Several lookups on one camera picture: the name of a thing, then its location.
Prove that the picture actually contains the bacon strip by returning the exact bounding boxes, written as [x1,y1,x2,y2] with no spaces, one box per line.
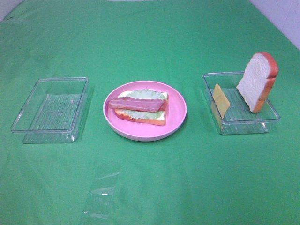
[109,97,167,112]
[121,97,167,112]

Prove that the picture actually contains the bread slice with brown crust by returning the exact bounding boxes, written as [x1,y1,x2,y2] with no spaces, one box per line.
[113,100,168,126]

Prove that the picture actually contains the green lettuce leaf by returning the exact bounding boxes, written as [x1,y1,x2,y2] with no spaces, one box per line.
[119,89,168,120]

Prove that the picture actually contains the pink round plate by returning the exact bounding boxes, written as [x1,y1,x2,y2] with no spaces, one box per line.
[103,81,187,142]

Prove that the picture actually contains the yellow cheese slice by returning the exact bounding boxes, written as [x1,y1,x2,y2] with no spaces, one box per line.
[213,84,230,119]

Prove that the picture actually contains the green tablecloth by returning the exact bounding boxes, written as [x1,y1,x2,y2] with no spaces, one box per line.
[0,0,300,225]

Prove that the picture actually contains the clear right plastic container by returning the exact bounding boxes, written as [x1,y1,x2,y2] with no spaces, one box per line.
[202,71,280,135]

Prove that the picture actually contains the clear plastic container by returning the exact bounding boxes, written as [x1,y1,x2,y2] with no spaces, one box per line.
[11,77,89,144]
[202,71,280,135]

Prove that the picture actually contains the clear left plastic container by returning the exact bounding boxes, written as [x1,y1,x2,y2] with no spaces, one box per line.
[11,77,89,144]

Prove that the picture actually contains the upright bread slice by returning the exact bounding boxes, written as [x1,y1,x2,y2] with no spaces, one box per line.
[236,52,278,113]

